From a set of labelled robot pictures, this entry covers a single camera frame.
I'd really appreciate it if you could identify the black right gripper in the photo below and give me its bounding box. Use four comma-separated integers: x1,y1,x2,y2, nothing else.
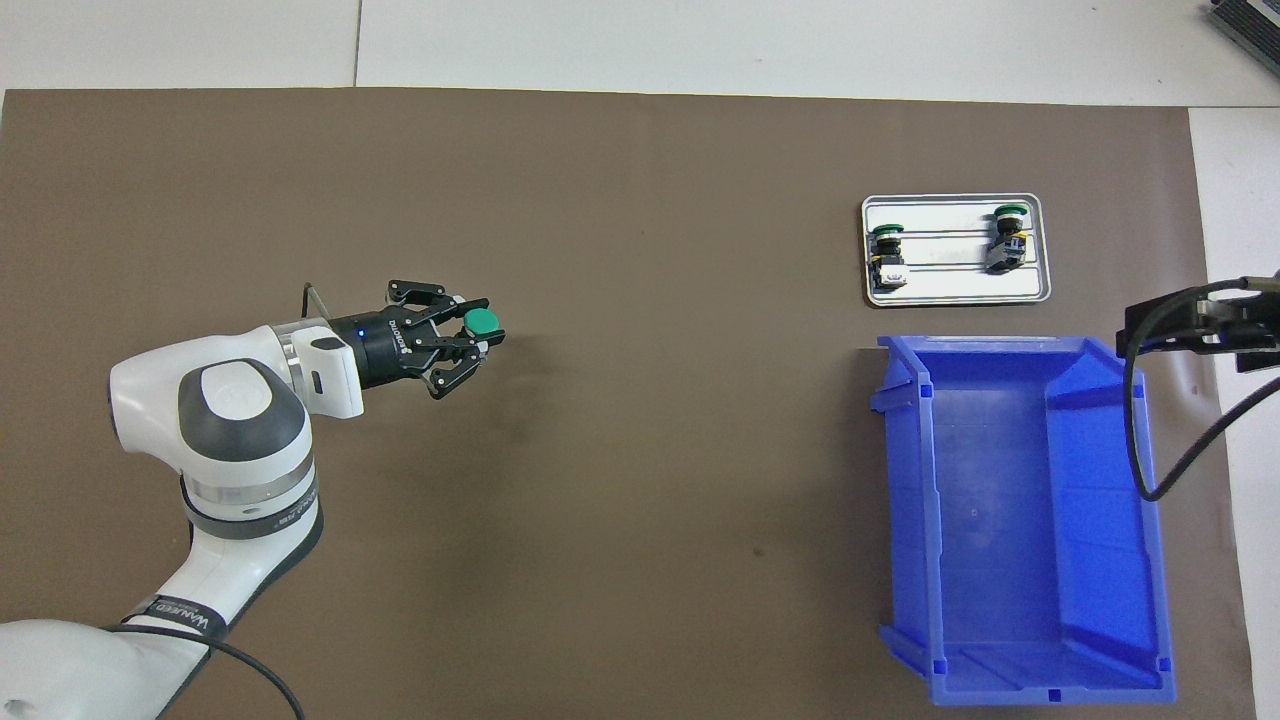
1117,280,1280,376

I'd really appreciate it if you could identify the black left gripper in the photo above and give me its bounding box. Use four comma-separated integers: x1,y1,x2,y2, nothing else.
330,280,506,401

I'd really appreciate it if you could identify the green push button switch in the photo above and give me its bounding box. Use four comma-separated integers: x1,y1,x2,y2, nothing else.
460,305,503,353

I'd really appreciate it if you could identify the green push button, yellow mark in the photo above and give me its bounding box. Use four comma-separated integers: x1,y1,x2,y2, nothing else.
985,203,1031,275

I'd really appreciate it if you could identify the green push button, white block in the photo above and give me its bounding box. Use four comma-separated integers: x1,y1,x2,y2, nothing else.
868,224,910,292

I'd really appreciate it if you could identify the silver metal tray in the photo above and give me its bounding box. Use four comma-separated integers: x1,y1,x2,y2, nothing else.
860,192,1053,308

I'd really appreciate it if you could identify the blue plastic storage bin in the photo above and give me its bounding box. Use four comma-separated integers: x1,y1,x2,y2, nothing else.
868,335,1177,707

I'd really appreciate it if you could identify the brown table mat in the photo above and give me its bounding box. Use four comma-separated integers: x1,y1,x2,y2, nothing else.
0,88,1256,720

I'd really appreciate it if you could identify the dark grey device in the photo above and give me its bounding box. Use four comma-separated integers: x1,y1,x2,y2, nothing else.
1205,0,1280,76

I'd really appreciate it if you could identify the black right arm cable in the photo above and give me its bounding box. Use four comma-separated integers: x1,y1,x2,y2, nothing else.
1125,275,1280,503

